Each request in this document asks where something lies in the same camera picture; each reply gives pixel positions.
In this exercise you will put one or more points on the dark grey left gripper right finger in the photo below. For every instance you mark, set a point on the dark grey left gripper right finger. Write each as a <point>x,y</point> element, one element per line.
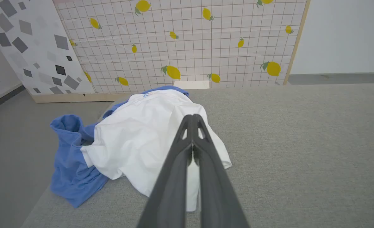
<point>217,196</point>

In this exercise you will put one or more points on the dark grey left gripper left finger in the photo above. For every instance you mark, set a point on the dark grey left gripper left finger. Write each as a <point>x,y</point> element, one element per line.
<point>171,190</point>

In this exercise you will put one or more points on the white shirt with blue sleeves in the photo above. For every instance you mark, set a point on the white shirt with blue sleeves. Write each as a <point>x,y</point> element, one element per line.
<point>136,139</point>

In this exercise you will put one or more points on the lemon print grid panel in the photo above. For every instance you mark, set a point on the lemon print grid panel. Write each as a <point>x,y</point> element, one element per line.
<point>206,47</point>

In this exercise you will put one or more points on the grey terrazzo print panel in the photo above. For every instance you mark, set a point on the grey terrazzo print panel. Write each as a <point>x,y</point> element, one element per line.
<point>38,44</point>

